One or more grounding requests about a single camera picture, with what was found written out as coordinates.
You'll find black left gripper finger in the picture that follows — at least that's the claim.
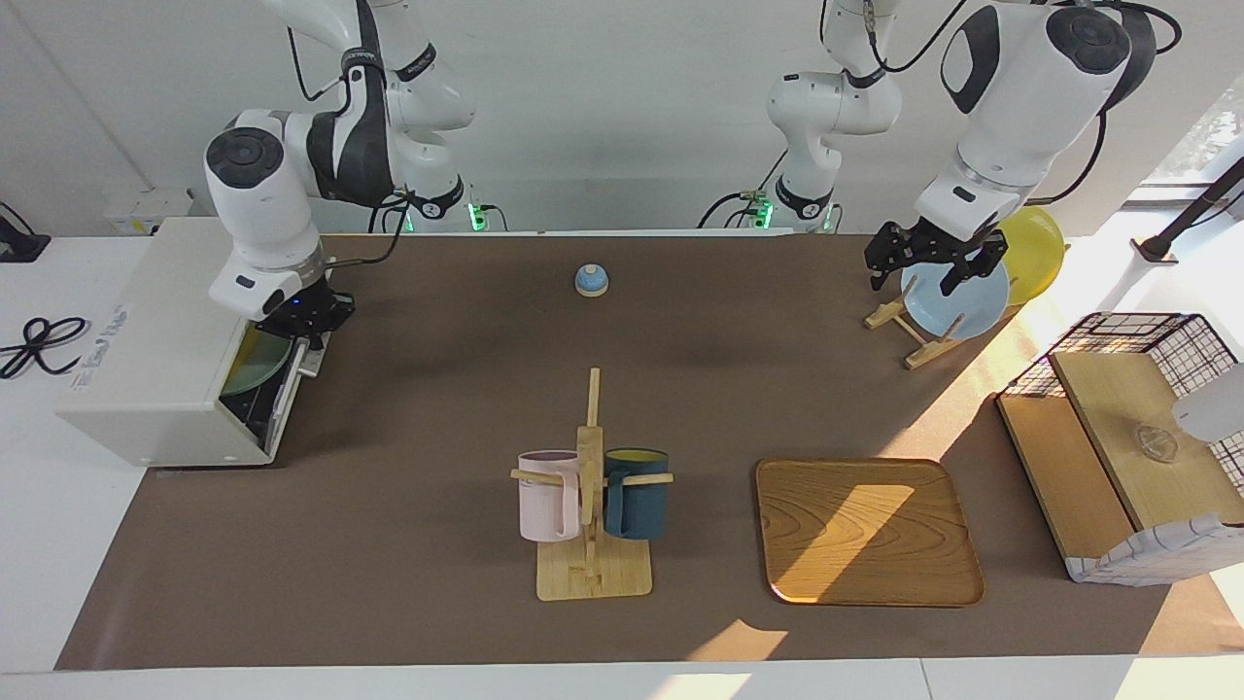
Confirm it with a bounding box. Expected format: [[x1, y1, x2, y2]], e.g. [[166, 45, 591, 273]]
[[940, 243, 1007, 296], [865, 224, 905, 291]]

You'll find pale green plate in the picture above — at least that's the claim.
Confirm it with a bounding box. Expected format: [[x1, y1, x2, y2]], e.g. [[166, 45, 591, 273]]
[[222, 326, 294, 396]]

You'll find oven glass door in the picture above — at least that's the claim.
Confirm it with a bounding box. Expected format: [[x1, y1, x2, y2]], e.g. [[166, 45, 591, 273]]
[[219, 329, 329, 464]]

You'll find white toaster oven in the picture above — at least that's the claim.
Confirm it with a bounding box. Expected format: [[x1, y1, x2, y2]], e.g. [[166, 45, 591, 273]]
[[55, 216, 331, 470]]

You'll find light blue plate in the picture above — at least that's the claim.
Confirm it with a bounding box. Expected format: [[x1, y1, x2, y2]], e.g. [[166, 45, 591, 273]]
[[900, 251, 1012, 340]]

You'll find yellow plate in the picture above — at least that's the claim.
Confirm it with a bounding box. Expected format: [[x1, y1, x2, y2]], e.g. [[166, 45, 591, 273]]
[[996, 205, 1067, 307]]

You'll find wooden plate rack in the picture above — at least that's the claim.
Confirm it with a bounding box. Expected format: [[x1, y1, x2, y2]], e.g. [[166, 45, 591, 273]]
[[864, 275, 1026, 370]]

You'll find white power strip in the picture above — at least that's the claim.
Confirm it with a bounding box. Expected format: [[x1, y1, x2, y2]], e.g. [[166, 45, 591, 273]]
[[102, 188, 195, 236]]

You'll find wooden lid board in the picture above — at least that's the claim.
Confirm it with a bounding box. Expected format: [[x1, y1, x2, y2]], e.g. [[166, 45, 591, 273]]
[[1050, 350, 1244, 531], [996, 394, 1140, 565]]

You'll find clear glass knob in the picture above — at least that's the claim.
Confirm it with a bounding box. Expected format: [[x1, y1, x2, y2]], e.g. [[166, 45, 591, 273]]
[[1132, 423, 1182, 464]]

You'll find white cylindrical object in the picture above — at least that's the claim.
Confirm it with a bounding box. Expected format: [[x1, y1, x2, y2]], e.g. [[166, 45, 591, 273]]
[[1171, 362, 1244, 443]]

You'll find pink mug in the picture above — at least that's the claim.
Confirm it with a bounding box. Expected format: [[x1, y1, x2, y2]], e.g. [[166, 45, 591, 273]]
[[517, 449, 584, 543]]

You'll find wooden serving tray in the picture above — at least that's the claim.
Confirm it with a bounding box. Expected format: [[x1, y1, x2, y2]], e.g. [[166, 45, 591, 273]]
[[755, 458, 985, 608]]

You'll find brown table mat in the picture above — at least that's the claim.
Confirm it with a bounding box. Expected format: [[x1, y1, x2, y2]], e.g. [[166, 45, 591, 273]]
[[55, 233, 1244, 672]]

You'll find white checked cloth liner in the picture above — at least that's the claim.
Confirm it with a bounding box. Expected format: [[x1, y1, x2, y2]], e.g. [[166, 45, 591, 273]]
[[1064, 513, 1244, 586]]

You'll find dark blue mug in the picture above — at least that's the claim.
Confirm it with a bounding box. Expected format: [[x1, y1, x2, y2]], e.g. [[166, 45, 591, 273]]
[[603, 447, 672, 542]]

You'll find wooden mug tree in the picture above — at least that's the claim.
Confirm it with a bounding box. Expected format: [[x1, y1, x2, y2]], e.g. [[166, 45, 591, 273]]
[[510, 367, 674, 602]]

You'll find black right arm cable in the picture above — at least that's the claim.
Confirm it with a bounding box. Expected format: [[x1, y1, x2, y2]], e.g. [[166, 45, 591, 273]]
[[287, 24, 411, 269]]

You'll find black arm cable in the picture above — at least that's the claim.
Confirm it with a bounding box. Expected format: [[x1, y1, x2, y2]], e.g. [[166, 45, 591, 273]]
[[870, 0, 1182, 205], [287, 24, 411, 269]]

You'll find black right base cable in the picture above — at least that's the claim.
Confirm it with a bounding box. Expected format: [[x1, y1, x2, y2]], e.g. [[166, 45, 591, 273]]
[[367, 190, 409, 234]]

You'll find black base cable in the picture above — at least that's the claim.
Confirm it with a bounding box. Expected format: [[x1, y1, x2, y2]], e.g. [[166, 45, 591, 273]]
[[698, 146, 790, 230], [367, 190, 409, 234]]

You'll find black left base cable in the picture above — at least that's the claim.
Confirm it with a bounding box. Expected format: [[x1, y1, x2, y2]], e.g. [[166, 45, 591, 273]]
[[698, 146, 790, 230]]

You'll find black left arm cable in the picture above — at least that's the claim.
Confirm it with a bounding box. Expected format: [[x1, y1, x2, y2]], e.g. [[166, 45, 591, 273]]
[[870, 0, 1182, 205]]

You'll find black wire basket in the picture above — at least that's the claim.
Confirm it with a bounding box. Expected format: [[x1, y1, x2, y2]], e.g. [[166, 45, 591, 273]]
[[999, 311, 1244, 463]]

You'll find black coiled cable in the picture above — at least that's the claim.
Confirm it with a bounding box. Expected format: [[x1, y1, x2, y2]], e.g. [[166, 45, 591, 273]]
[[0, 316, 90, 380]]

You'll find black clamp mount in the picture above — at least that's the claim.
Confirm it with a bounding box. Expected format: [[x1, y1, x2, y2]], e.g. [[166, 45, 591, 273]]
[[0, 202, 52, 263]]

